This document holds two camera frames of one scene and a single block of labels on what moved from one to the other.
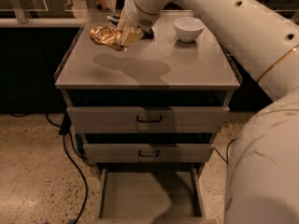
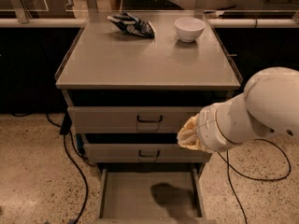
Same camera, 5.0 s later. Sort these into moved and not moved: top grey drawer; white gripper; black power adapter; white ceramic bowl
Moved: white gripper
Not moved: black power adapter; white ceramic bowl; top grey drawer
